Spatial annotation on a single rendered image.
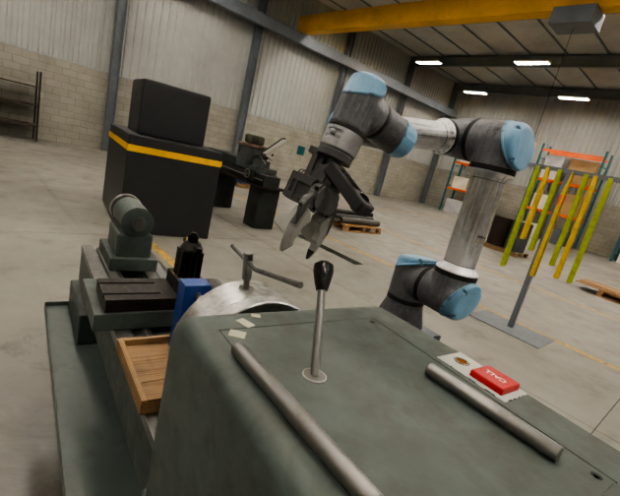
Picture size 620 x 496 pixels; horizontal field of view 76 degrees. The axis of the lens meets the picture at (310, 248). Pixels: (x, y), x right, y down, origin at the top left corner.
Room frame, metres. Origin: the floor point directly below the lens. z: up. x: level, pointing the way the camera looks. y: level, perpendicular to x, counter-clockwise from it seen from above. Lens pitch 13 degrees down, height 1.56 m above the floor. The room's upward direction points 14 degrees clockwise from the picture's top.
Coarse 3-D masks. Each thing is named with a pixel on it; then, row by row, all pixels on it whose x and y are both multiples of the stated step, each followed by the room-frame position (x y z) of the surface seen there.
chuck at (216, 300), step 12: (216, 288) 0.83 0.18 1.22; (228, 288) 0.82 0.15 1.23; (264, 288) 0.85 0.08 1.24; (204, 300) 0.80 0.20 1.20; (216, 300) 0.79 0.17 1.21; (228, 300) 0.78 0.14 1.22; (240, 300) 0.78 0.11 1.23; (288, 300) 0.86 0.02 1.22; (192, 312) 0.78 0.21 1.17; (204, 312) 0.76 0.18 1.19; (216, 312) 0.75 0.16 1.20; (168, 348) 0.78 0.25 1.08
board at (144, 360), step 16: (160, 336) 1.12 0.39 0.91; (128, 352) 0.99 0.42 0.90; (144, 352) 1.04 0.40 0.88; (160, 352) 1.06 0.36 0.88; (128, 368) 0.93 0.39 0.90; (144, 368) 0.96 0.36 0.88; (160, 368) 0.98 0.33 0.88; (128, 384) 0.91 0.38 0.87; (144, 384) 0.90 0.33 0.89; (160, 384) 0.92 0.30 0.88; (144, 400) 0.82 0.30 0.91; (160, 400) 0.84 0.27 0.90
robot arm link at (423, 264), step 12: (396, 264) 1.20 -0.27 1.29; (408, 264) 1.14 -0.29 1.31; (420, 264) 1.13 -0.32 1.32; (432, 264) 1.14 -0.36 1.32; (396, 276) 1.17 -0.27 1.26; (408, 276) 1.13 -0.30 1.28; (420, 276) 1.11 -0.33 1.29; (396, 288) 1.16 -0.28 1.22; (408, 288) 1.13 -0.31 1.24; (408, 300) 1.14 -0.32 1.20
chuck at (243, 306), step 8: (256, 296) 0.79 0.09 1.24; (264, 296) 0.80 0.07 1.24; (272, 296) 0.82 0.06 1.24; (232, 304) 0.76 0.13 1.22; (240, 304) 0.76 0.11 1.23; (248, 304) 0.76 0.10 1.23; (256, 304) 0.76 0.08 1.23; (264, 304) 0.77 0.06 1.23; (272, 304) 0.78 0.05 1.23; (280, 304) 0.80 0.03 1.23; (288, 304) 0.81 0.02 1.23; (224, 312) 0.74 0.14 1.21; (232, 312) 0.74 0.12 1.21; (240, 312) 0.74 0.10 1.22; (248, 312) 0.75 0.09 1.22; (256, 312) 0.76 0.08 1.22
